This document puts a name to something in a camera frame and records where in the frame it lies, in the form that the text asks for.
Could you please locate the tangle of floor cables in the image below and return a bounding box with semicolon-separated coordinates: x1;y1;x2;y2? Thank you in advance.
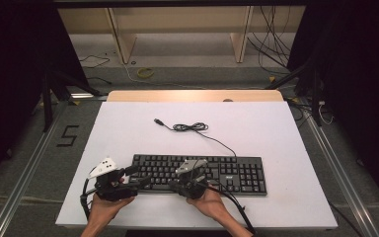
285;97;336;126

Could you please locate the right hand-held gripper cable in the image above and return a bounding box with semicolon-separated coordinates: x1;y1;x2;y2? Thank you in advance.
206;182;258;236

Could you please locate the person's left hand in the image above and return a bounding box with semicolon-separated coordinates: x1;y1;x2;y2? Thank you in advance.
87;193;135;228

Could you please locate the yellow tape roll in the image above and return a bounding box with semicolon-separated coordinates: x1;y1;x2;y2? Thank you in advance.
136;67;155;79

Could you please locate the person's right hand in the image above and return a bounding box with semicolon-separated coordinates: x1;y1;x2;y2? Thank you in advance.
187;189;233;223

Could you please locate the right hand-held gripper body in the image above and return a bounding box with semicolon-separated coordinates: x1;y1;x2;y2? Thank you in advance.
175;159;208;199

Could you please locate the black metal stand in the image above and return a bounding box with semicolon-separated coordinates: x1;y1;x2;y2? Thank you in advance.
40;65;104;133
265;58;324;128

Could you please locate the thin black floor cable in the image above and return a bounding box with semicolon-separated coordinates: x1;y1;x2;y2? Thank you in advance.
78;53;112;69

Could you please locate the aluminium floor rail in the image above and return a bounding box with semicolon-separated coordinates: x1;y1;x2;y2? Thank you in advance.
0;93;109;237
304;107;379;237

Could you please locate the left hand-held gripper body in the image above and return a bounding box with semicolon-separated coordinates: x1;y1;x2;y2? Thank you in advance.
88;157;138;202

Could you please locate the dark curtain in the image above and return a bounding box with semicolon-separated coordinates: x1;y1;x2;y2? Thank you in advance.
0;0;91;194
287;0;379;216

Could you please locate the bundle of black cables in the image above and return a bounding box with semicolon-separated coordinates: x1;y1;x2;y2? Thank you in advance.
246;5;292;75

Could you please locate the white board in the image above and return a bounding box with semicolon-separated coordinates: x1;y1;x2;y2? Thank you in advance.
54;101;339;230

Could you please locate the white floor cable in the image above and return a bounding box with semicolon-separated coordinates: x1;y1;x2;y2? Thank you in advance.
121;62;267;91

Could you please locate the light wooden desk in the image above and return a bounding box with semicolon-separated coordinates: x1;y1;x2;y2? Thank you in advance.
57;5;307;65

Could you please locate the black keyboard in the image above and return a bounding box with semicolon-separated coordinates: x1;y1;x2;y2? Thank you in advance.
128;153;268;198

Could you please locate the left hand-held gripper cable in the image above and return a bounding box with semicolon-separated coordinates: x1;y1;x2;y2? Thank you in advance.
80;175;101;220

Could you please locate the black keyboard cable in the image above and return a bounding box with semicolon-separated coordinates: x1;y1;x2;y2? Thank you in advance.
153;118;238;158

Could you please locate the hand-held gripper cable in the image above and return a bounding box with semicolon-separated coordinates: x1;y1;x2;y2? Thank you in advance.
80;175;101;220
206;182;258;236

